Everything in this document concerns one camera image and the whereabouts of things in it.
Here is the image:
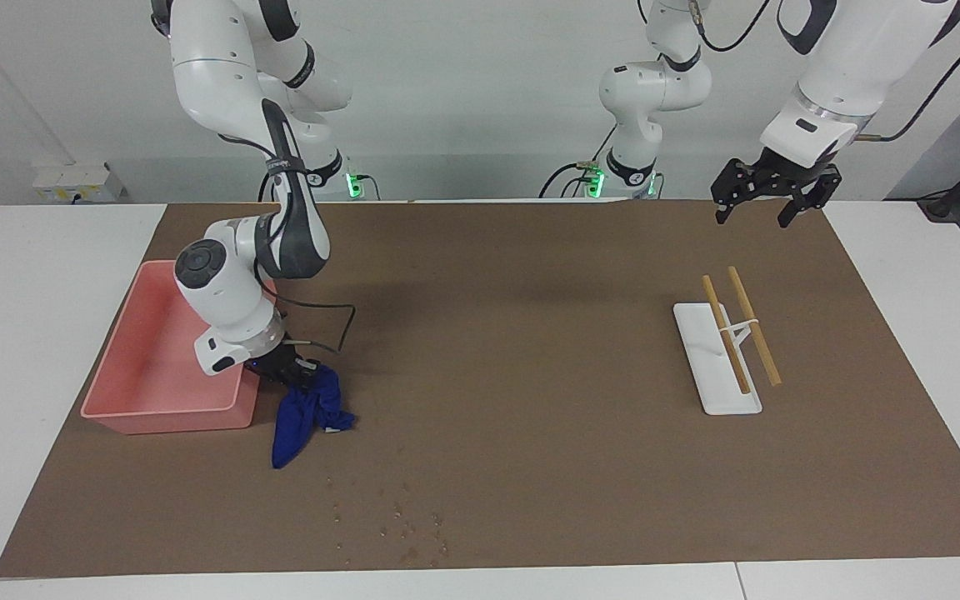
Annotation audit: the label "white wall socket box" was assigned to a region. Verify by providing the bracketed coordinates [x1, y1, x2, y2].
[32, 162, 124, 203]

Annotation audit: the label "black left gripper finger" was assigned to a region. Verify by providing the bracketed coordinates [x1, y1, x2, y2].
[712, 158, 770, 226]
[777, 164, 843, 229]

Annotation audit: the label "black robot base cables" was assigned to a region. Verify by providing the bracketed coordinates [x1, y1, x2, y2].
[538, 125, 619, 199]

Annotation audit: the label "pink plastic bin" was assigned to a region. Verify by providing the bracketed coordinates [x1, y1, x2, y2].
[80, 260, 278, 436]

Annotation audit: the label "wooden rack rod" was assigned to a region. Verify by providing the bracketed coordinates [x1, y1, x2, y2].
[702, 275, 753, 395]
[727, 267, 783, 388]

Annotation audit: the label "blue towel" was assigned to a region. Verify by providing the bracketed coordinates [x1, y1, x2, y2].
[272, 364, 357, 470]

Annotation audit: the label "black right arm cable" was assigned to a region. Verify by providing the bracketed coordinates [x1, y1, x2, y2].
[257, 296, 358, 355]

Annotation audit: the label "water droplets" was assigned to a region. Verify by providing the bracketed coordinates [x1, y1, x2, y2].
[326, 475, 452, 569]

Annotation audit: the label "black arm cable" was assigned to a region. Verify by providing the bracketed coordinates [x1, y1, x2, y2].
[695, 0, 960, 143]
[257, 296, 358, 355]

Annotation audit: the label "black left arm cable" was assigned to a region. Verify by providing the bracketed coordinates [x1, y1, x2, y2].
[695, 0, 960, 143]

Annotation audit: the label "white towel rack base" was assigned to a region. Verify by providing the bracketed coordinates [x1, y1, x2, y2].
[673, 302, 763, 416]

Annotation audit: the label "brown table mat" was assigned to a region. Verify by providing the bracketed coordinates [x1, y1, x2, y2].
[0, 198, 960, 578]

